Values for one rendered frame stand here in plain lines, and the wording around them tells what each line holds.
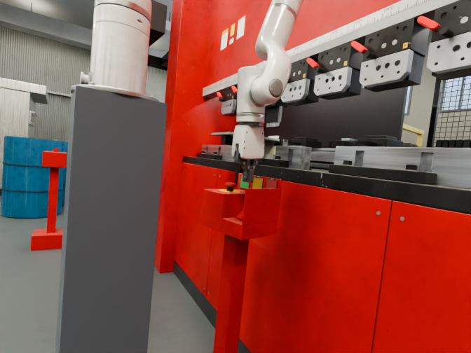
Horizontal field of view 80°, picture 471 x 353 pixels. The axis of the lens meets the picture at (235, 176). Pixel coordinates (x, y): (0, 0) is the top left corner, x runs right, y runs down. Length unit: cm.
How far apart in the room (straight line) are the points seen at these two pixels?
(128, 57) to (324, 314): 87
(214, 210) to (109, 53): 52
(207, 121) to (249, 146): 135
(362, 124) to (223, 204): 103
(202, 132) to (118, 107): 153
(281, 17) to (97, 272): 81
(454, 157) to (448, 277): 29
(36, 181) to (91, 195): 319
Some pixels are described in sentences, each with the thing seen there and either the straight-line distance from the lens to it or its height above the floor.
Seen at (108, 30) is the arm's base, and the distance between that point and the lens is 71.
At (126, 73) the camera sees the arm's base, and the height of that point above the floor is 105.
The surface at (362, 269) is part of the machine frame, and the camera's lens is 84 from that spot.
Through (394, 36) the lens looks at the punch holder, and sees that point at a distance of 101.
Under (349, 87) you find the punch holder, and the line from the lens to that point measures 108.
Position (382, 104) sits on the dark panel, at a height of 124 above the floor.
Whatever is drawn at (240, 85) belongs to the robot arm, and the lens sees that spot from 84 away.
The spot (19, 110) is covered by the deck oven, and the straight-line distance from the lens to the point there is 533.
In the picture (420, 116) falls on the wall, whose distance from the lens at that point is 760.
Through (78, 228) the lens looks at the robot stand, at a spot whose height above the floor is 72.
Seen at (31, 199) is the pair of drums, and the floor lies 21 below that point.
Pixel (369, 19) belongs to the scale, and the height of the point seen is 137.
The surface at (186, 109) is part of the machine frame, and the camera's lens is 210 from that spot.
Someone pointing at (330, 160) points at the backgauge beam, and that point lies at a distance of 139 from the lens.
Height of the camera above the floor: 89
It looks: 4 degrees down
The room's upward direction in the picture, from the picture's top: 6 degrees clockwise
